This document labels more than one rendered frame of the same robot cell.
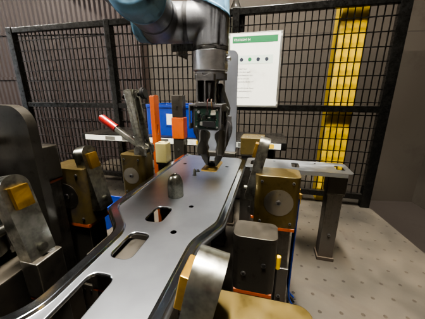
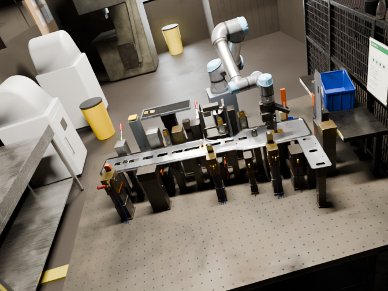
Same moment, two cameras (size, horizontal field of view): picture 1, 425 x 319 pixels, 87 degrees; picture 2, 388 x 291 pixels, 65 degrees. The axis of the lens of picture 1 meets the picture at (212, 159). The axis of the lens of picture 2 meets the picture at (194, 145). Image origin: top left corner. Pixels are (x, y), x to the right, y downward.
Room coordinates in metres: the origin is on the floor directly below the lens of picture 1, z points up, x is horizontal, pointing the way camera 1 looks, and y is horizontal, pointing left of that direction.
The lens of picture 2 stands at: (-0.05, -1.50, 2.07)
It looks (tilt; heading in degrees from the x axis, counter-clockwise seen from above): 32 degrees down; 86
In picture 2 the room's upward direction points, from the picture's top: 17 degrees counter-clockwise
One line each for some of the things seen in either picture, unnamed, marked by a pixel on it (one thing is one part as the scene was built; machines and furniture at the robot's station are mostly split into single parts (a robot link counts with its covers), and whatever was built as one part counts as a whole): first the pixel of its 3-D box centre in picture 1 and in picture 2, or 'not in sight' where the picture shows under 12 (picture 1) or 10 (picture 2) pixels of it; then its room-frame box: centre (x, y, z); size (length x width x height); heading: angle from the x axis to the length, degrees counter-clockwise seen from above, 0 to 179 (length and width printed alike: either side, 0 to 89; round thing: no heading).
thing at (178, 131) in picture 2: not in sight; (184, 149); (-0.01, 0.37, 0.89); 0.12 x 0.08 x 0.38; 76
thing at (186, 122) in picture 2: not in sight; (193, 143); (0.06, 0.39, 0.90); 0.05 x 0.05 x 0.40; 76
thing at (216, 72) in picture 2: not in sight; (216, 69); (0.42, 0.69, 1.27); 0.13 x 0.12 x 0.14; 178
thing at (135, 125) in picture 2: not in sight; (143, 143); (-0.29, 0.60, 0.92); 0.08 x 0.08 x 0.44; 76
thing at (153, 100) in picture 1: (159, 175); (286, 122); (0.69, 0.17, 0.95); 0.03 x 0.01 x 0.50; 166
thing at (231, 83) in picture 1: (220, 104); (317, 99); (0.81, -0.03, 1.17); 0.12 x 0.01 x 0.34; 76
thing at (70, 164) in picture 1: (84, 243); (245, 135); (0.43, 0.29, 0.88); 0.11 x 0.07 x 0.37; 76
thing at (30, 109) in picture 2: not in sight; (40, 130); (-1.60, 2.22, 0.68); 0.65 x 0.55 x 1.35; 177
